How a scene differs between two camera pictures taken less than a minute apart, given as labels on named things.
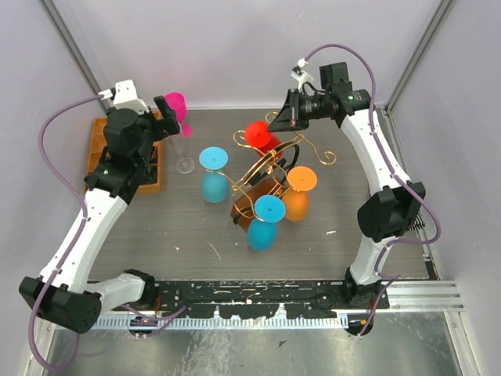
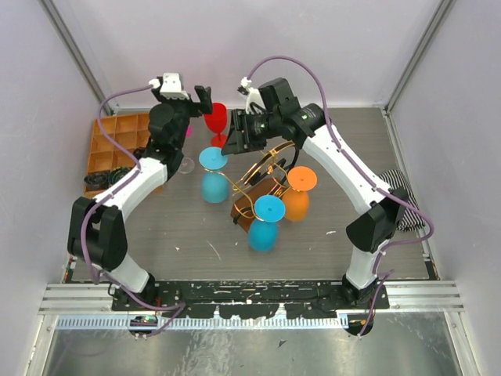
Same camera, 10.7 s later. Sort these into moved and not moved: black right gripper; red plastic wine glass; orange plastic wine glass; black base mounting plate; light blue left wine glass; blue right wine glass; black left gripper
Moved: black right gripper; black left gripper; red plastic wine glass
Not moved: orange plastic wine glass; light blue left wine glass; blue right wine glass; black base mounting plate
